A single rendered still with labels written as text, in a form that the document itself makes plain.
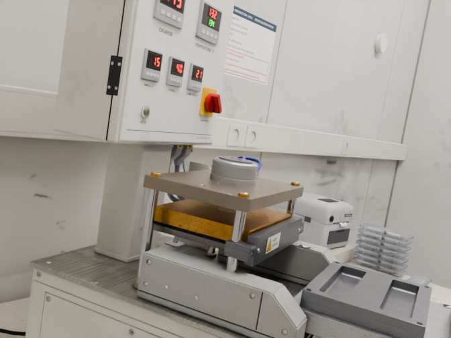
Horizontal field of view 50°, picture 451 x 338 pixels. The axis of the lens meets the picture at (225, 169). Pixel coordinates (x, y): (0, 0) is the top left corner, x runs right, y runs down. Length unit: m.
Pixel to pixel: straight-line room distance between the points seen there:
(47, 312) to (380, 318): 0.52
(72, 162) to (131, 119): 0.44
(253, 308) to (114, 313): 0.23
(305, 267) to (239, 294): 0.28
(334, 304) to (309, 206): 1.11
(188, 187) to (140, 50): 0.22
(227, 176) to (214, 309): 0.22
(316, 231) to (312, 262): 0.86
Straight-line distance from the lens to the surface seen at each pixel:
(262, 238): 0.73
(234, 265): 0.71
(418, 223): 3.29
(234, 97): 1.62
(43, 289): 0.88
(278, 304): 0.67
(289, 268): 0.95
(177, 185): 0.73
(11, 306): 1.16
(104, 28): 0.79
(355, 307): 0.71
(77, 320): 0.84
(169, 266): 0.73
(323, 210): 1.77
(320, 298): 0.71
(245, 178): 0.80
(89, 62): 0.80
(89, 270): 0.86
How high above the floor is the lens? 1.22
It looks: 6 degrees down
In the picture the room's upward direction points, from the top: 9 degrees clockwise
